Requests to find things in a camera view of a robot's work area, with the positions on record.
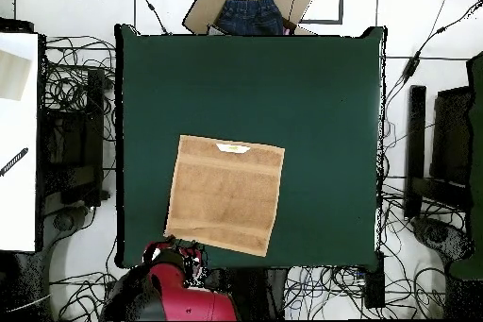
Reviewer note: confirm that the dark green table cloth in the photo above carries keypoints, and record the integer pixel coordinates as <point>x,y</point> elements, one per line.
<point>245,80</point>

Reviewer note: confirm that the narrow black bar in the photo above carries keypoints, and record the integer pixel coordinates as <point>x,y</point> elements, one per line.
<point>417,148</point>

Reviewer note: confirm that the beige foam block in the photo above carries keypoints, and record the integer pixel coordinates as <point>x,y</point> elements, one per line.
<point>13,76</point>

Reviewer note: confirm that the white side table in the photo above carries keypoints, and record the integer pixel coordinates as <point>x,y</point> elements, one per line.
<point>19,205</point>

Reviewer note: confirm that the blue denim jeans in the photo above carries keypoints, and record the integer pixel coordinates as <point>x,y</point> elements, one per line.
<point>249,16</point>

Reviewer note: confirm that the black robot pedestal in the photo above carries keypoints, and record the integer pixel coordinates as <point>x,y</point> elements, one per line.
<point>256,291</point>

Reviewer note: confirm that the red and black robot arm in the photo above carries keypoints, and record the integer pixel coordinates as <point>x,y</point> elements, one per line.
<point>181,295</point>

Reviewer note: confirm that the brown cardboard box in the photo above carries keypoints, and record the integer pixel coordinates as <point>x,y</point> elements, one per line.
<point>203,8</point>

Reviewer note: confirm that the black power strip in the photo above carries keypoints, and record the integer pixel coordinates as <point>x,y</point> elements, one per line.
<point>374,280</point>

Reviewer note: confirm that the black flat panel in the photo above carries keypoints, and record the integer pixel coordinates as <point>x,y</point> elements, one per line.
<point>453,129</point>

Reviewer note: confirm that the black equipment rack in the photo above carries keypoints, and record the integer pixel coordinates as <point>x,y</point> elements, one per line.
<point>71,137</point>

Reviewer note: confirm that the dark green fabric piece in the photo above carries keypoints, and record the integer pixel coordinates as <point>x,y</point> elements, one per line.
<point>476,148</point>

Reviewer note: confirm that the tan terry towel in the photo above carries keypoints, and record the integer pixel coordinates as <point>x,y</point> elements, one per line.
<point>226,193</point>

